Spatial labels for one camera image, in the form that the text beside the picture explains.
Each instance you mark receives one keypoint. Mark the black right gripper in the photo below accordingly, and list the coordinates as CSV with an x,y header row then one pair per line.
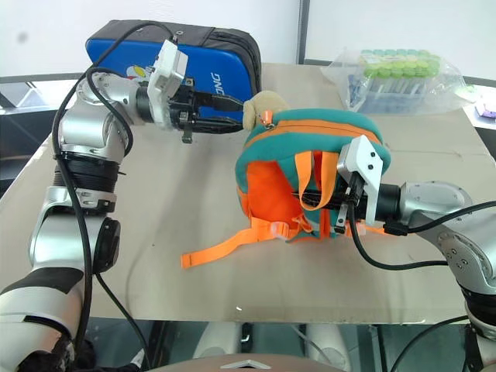
x,y
341,199

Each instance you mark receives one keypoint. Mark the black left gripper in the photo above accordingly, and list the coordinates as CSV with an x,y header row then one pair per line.
x,y
186,104

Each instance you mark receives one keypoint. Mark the orange and teal backpack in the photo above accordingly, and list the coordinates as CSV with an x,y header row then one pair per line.
x,y
329,124

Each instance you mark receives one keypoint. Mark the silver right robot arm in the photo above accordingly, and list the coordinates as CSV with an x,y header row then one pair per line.
x,y
434,201

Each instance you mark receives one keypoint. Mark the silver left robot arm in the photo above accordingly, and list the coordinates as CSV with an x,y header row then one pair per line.
x,y
85,128

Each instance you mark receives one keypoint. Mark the blue and grey bag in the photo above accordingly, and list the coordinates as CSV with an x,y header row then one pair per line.
x,y
116,62

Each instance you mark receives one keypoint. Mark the green capped test tube rack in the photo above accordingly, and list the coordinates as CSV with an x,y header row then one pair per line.
x,y
399,67

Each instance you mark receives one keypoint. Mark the clear plastic bag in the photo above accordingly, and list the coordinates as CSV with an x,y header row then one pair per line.
x,y
445,97

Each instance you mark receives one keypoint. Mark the green small item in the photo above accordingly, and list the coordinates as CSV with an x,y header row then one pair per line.
x,y
470,89

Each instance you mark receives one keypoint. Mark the purple small item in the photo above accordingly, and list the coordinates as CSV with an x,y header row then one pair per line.
x,y
486,110

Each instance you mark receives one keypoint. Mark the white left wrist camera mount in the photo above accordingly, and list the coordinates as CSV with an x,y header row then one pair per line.
x,y
164,83

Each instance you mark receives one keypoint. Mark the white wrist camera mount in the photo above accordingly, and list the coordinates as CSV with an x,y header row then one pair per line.
x,y
164,83
364,155

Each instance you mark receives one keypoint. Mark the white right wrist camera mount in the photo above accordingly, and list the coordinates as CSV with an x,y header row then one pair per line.
x,y
364,155

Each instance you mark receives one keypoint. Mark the dark vertical post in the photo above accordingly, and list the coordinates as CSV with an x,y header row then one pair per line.
x,y
304,31

